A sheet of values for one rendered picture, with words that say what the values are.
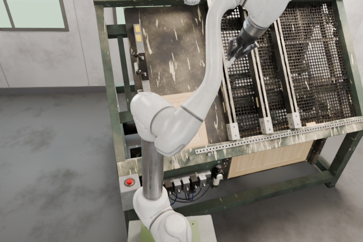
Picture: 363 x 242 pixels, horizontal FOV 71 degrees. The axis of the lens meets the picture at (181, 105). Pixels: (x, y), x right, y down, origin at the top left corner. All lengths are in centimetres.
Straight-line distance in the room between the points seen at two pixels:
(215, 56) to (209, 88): 11
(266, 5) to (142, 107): 56
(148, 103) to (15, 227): 213
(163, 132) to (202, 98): 18
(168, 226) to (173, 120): 56
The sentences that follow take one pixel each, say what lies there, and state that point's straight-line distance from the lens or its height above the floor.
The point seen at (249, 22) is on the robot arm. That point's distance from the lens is 104.
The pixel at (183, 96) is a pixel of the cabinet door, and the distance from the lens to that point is 191.
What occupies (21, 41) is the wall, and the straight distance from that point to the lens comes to 435.
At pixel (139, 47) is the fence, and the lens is 192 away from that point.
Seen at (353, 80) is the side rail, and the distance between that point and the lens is 278.
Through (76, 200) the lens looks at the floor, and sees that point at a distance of 284.
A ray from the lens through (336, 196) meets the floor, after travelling 322.
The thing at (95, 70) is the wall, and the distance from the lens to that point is 422.
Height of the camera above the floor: 218
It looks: 34 degrees down
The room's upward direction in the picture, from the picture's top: 3 degrees clockwise
